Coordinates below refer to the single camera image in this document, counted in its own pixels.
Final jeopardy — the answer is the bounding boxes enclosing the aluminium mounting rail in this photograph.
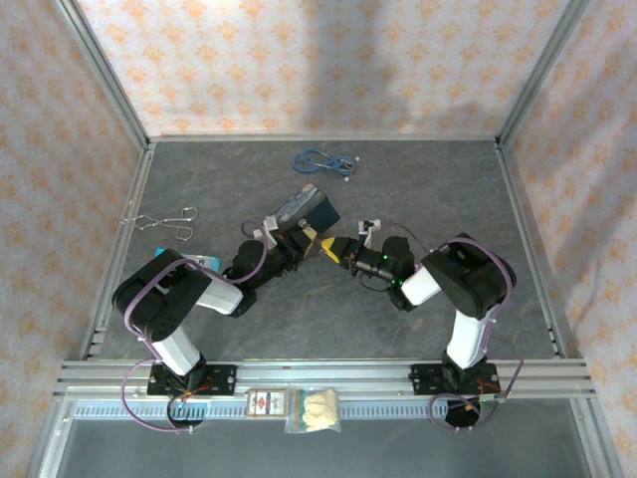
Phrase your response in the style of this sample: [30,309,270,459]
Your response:
[55,357,597,399]

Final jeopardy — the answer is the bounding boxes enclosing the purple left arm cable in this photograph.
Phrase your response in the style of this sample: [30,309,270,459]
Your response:
[121,218,280,434]

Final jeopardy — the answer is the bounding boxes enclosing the aluminium frame corner post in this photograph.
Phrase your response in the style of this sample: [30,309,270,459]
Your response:
[53,0,151,148]
[496,0,594,146]

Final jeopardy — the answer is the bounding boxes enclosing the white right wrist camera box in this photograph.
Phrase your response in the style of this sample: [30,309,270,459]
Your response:
[357,217,383,248]

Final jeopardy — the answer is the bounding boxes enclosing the red and white card pack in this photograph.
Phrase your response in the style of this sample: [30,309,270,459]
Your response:
[246,387,290,420]

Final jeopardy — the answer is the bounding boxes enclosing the starry night print box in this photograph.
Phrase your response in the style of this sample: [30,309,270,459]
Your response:
[273,183,342,235]

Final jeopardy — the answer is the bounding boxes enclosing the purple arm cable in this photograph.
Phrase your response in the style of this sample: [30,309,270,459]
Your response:
[375,221,525,432]
[121,218,280,434]

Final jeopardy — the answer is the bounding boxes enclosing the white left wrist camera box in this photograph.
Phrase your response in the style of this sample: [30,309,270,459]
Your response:
[252,213,281,241]

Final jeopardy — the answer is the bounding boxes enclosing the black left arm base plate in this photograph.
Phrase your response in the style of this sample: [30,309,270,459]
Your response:
[148,362,238,398]

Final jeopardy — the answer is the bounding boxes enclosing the metal scissor tongs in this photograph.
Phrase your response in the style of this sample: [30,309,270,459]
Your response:
[112,206,199,241]

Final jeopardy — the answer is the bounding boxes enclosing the plastic bag with cream contents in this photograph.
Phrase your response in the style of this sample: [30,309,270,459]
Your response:
[284,386,343,434]

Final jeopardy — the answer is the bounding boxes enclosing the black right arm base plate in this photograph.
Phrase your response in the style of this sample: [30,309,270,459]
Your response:
[410,362,499,398]

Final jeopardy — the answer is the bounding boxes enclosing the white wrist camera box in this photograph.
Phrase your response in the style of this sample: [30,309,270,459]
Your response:
[252,213,281,241]
[357,217,383,248]

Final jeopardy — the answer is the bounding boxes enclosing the blue stethoscope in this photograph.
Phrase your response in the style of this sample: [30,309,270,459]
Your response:
[292,148,360,181]

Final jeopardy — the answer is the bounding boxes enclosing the slotted grey cable duct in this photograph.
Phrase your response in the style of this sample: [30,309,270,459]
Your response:
[73,400,499,420]

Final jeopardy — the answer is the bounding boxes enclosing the blue card packet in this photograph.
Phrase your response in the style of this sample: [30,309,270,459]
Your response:
[154,247,223,273]

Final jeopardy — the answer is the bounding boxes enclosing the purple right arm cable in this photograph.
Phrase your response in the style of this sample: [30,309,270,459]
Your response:
[375,221,525,432]

